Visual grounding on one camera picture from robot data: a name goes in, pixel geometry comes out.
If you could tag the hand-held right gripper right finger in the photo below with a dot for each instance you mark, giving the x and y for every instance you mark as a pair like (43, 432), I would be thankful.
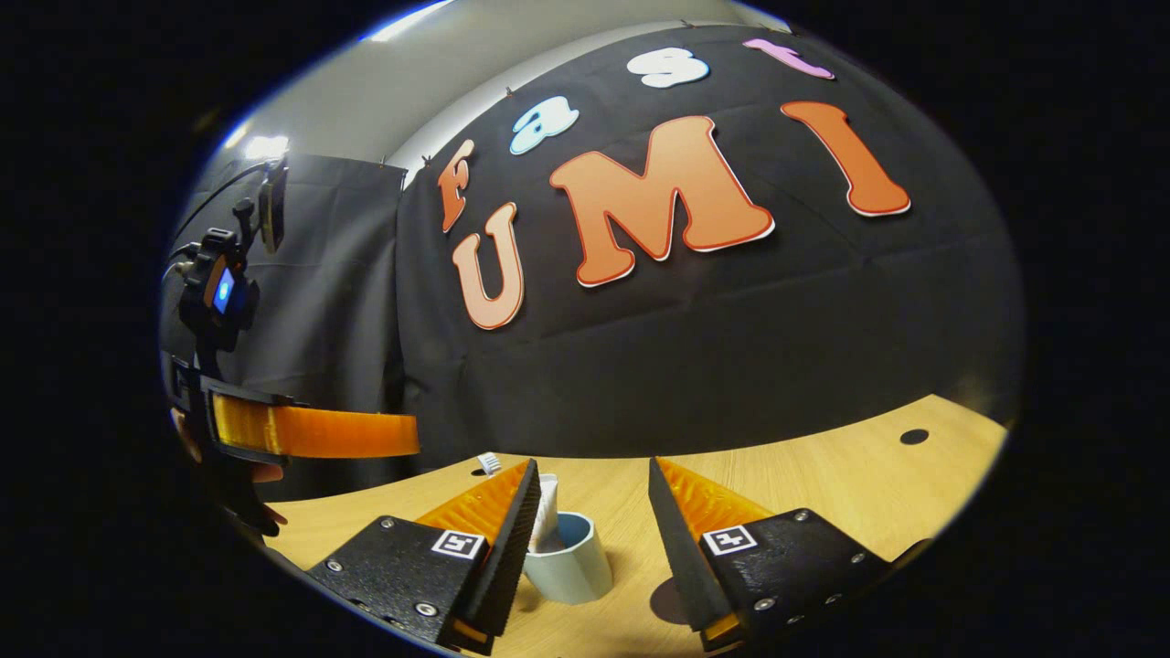
(681, 567)

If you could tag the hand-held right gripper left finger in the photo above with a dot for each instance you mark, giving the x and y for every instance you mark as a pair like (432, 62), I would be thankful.
(507, 567)

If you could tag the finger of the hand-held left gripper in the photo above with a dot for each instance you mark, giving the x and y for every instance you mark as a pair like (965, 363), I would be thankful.
(320, 434)

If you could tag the dark round coaster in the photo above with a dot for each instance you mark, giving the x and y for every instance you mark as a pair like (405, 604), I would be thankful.
(672, 599)

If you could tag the white toothpaste tube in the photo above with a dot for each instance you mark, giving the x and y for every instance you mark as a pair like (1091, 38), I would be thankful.
(546, 512)

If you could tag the white toothbrush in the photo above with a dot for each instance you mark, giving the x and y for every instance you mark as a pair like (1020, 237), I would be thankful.
(491, 464)

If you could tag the wooden desktop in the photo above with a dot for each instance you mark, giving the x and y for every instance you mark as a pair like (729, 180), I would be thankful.
(823, 493)

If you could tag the black backdrop cloth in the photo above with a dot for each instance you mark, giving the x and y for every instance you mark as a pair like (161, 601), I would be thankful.
(686, 347)

